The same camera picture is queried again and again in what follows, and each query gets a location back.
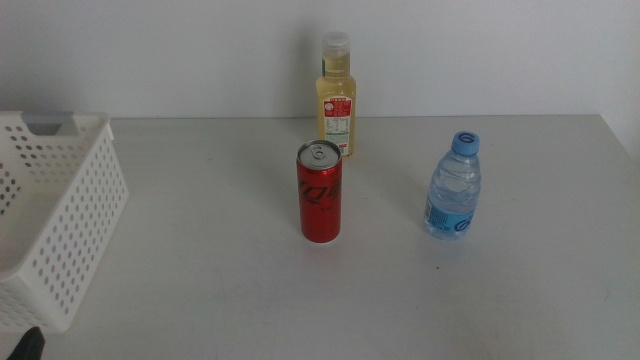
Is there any clear water bottle blue cap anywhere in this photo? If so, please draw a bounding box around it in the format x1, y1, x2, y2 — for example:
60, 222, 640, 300
423, 130, 483, 241

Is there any red soda can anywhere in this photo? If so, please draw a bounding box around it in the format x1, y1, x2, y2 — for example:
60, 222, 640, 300
296, 139, 344, 245

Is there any white perforated plastic basket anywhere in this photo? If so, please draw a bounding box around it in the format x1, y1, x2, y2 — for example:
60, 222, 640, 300
0, 110, 130, 335

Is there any yellow juice bottle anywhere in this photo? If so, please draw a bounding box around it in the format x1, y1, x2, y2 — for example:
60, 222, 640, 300
314, 31, 358, 159

